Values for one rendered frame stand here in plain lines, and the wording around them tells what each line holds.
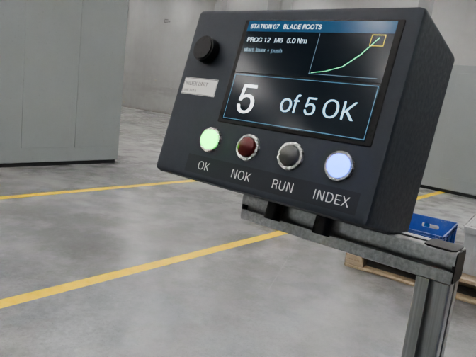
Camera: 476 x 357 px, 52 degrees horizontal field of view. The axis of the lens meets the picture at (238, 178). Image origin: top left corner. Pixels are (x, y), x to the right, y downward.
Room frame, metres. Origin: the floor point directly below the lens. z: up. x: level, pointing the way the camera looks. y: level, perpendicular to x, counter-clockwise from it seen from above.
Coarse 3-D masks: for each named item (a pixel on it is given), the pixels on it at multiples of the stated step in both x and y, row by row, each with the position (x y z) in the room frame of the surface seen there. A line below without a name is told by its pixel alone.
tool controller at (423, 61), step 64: (192, 64) 0.56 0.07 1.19; (256, 64) 0.50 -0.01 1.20; (320, 64) 0.46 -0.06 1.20; (384, 64) 0.42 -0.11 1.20; (448, 64) 0.48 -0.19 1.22; (192, 128) 0.52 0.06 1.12; (256, 128) 0.47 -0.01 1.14; (320, 128) 0.43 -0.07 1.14; (384, 128) 0.40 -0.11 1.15; (256, 192) 0.45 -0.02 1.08; (320, 192) 0.41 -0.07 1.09; (384, 192) 0.40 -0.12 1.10
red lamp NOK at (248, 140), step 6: (240, 138) 0.48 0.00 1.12; (246, 138) 0.47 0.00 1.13; (252, 138) 0.47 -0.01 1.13; (240, 144) 0.47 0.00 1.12; (246, 144) 0.46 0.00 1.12; (252, 144) 0.46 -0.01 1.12; (258, 144) 0.46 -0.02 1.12; (240, 150) 0.47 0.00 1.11; (246, 150) 0.46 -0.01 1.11; (252, 150) 0.46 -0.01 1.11; (258, 150) 0.46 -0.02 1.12; (240, 156) 0.47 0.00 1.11; (246, 156) 0.46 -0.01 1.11; (252, 156) 0.46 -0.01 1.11
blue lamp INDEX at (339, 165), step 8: (336, 152) 0.41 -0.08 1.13; (344, 152) 0.41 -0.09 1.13; (328, 160) 0.41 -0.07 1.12; (336, 160) 0.40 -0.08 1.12; (344, 160) 0.40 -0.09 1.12; (352, 160) 0.40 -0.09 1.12; (328, 168) 0.41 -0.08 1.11; (336, 168) 0.40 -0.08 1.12; (344, 168) 0.40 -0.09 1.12; (352, 168) 0.40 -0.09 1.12; (328, 176) 0.41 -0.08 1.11; (336, 176) 0.40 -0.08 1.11; (344, 176) 0.40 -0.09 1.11
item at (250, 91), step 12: (240, 84) 0.50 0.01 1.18; (252, 84) 0.49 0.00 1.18; (264, 84) 0.48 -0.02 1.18; (228, 96) 0.51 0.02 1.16; (240, 96) 0.50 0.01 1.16; (252, 96) 0.49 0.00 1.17; (264, 96) 0.48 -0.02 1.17; (228, 108) 0.50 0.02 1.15; (240, 108) 0.49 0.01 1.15; (252, 108) 0.48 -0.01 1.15; (264, 108) 0.48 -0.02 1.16; (240, 120) 0.49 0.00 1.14; (252, 120) 0.48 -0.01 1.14
